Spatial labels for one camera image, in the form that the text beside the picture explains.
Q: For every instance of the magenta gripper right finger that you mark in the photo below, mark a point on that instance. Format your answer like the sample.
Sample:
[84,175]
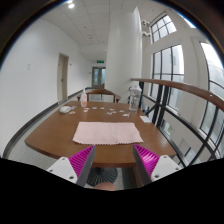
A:
[151,166]

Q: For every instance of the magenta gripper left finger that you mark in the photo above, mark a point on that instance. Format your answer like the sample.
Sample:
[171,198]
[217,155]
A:
[75,168]

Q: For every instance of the pink towel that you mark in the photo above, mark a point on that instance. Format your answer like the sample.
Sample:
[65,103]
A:
[107,133]

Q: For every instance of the black table base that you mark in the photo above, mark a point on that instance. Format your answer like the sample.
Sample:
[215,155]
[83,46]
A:
[99,175]

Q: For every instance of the white paper note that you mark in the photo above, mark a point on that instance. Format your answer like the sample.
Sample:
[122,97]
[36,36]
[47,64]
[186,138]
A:
[145,119]

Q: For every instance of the hand sanitizer pump bottle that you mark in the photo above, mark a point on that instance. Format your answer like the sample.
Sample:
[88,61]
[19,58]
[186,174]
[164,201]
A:
[83,99]

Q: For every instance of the wooden chair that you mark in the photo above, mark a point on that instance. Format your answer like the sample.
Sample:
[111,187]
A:
[101,92]

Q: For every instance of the clear water bottle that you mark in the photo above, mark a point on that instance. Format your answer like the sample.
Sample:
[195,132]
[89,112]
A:
[135,94]

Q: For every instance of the wooden handrail with black balusters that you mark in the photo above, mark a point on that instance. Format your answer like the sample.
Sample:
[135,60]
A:
[191,119]

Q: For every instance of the grey double door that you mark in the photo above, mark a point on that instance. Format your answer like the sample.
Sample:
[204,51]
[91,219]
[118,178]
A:
[98,77]

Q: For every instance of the beige side door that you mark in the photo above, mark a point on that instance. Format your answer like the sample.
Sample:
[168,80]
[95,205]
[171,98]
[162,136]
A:
[62,71]

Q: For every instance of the green exit sign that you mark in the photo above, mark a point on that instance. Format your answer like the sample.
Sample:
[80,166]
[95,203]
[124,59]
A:
[100,61]

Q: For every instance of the white round column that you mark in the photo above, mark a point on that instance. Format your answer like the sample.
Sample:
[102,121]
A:
[124,52]

